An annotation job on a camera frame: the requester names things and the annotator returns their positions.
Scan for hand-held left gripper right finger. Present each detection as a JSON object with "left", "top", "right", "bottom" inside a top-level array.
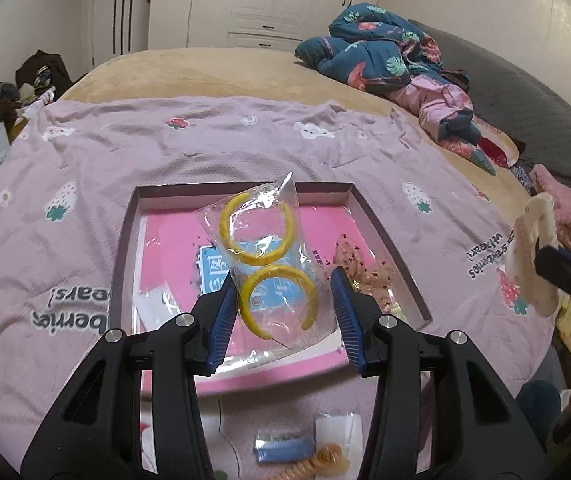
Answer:
[{"left": 329, "top": 267, "right": 551, "bottom": 480}]

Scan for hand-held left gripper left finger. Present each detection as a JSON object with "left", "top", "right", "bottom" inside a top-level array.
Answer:
[{"left": 20, "top": 275, "right": 239, "bottom": 480}]

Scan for clear bag of yellow hoops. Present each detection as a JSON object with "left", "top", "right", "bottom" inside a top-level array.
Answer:
[{"left": 193, "top": 171, "right": 341, "bottom": 365}]

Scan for shallow pink-lined cardboard box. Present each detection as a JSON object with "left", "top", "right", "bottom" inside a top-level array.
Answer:
[{"left": 114, "top": 181, "right": 433, "bottom": 398}]

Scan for small blue clear-lid box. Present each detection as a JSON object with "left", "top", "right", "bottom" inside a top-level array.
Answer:
[{"left": 254, "top": 434, "right": 317, "bottom": 465}]

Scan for dotted tulle bow packet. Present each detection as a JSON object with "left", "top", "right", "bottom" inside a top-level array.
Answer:
[{"left": 334, "top": 234, "right": 401, "bottom": 321}]

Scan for blue printed card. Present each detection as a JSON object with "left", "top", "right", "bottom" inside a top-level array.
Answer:
[{"left": 196, "top": 240, "right": 316, "bottom": 306}]

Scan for pink fluffy cloth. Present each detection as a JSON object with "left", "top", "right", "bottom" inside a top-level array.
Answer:
[{"left": 529, "top": 164, "right": 571, "bottom": 252}]

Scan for white paper packet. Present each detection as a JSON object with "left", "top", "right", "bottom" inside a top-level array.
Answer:
[{"left": 136, "top": 282, "right": 191, "bottom": 333}]

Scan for small clear plastic packet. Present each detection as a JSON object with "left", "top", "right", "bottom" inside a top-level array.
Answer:
[{"left": 314, "top": 411, "right": 363, "bottom": 461}]

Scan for red patterned cloth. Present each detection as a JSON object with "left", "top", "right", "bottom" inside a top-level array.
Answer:
[{"left": 440, "top": 117, "right": 523, "bottom": 177}]

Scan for grey padded headboard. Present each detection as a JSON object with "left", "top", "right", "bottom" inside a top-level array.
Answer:
[{"left": 408, "top": 19, "right": 571, "bottom": 192}]

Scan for pink strawberry print blanket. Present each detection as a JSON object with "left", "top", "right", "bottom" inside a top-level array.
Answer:
[{"left": 0, "top": 95, "right": 561, "bottom": 480}]

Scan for pink garment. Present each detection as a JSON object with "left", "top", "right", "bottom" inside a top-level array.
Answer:
[{"left": 390, "top": 75, "right": 481, "bottom": 143}]

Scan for blue floral quilt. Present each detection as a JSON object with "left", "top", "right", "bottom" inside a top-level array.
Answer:
[{"left": 294, "top": 2, "right": 447, "bottom": 95}]

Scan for pile of clothes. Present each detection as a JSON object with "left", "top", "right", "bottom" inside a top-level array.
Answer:
[{"left": 0, "top": 80, "right": 57, "bottom": 133}]

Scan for black bag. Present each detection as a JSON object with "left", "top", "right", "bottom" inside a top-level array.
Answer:
[{"left": 14, "top": 50, "right": 74, "bottom": 93}]

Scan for white door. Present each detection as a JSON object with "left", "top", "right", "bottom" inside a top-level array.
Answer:
[{"left": 82, "top": 0, "right": 155, "bottom": 63}]

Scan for orange spiral hair tie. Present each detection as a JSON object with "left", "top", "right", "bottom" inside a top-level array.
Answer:
[{"left": 268, "top": 444, "right": 349, "bottom": 480}]

